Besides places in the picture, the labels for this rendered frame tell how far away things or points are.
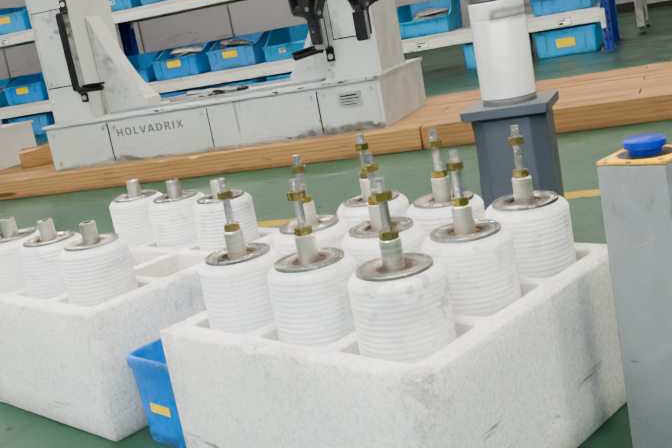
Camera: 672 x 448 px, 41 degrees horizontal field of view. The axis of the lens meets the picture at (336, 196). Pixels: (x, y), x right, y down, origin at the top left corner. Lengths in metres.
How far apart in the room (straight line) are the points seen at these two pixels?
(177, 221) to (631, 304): 0.80
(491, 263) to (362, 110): 2.30
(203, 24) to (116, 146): 7.04
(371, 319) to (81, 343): 0.51
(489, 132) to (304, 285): 0.68
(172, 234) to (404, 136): 1.70
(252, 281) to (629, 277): 0.39
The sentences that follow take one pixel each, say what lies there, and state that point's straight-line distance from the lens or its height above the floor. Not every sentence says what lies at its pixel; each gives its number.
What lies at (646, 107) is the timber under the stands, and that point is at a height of 0.05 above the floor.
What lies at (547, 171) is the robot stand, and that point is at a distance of 1.54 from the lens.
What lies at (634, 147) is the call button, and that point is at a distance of 0.91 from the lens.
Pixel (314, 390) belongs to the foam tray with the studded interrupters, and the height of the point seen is 0.15.
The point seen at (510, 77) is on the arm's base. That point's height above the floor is 0.34.
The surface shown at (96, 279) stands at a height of 0.21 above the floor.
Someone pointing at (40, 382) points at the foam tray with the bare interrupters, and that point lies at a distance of 1.41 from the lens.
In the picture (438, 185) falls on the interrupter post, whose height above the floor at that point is 0.27.
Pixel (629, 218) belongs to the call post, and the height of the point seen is 0.26.
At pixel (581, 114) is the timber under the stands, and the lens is 2.97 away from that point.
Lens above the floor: 0.50
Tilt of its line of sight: 11 degrees down
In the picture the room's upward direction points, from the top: 11 degrees counter-clockwise
